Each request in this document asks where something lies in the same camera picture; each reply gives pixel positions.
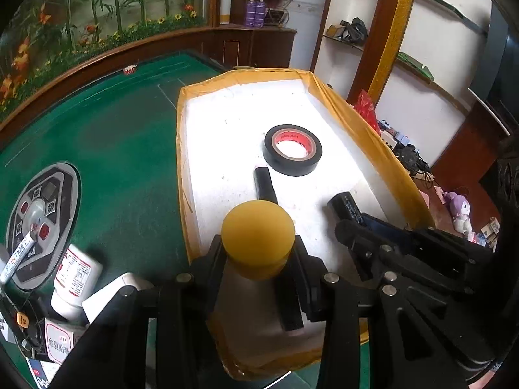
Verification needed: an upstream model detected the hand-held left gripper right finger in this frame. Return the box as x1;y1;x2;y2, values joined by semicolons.
278;235;503;389

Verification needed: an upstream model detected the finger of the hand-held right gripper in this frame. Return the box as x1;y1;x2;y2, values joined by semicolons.
335;219;474;297
360;213;492;277

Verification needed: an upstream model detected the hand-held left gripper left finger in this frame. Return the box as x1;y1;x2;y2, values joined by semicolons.
49;235;228;389

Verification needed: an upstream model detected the white bottle yellow cap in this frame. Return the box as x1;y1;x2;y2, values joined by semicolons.
206;200;309;373

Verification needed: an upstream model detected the white power adapter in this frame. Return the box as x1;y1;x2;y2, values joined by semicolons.
82;273;152;335

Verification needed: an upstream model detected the white pill bottle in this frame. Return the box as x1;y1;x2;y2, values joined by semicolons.
50;244;104;327

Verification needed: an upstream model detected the white foam box yellow tape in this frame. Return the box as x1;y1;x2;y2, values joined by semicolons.
175;67;437;382

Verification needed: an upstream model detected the white box red-bordered label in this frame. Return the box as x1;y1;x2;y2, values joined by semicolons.
42;317;88;365

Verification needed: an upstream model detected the white paint marker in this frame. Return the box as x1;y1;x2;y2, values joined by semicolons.
0;230;40;288

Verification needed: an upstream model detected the white medicine box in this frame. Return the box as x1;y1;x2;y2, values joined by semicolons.
25;357;61;389

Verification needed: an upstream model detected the purple plush toy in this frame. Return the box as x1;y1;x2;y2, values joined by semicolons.
442;192;474;232

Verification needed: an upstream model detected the black marker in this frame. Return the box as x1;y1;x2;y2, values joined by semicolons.
253;167;279;204

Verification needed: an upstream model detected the black electrical tape roll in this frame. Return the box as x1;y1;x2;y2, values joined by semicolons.
263;124;324;178

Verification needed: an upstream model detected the red plastic bag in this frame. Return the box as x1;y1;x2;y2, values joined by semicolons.
353;90;382;135

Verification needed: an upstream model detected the green flat item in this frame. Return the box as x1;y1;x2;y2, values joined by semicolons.
399;52;434;81

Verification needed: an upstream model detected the mahjong table control panel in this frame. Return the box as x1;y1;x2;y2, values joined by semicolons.
6;163;82;291

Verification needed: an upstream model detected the black bag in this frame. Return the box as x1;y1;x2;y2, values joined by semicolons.
340;17;368;44

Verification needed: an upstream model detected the black object orange tag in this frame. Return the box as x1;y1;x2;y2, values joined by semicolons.
0;288;47;355

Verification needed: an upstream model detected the gold glitter pillar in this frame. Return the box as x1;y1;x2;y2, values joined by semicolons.
348;0;419;102

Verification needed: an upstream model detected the dark wooden cabinet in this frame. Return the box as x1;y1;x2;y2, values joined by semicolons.
213;25;297;69

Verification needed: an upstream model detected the flower mural glass panel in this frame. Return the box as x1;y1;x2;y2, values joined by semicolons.
0;0;215;120

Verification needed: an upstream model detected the wire basket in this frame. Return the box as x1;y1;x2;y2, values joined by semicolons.
265;6;290;27

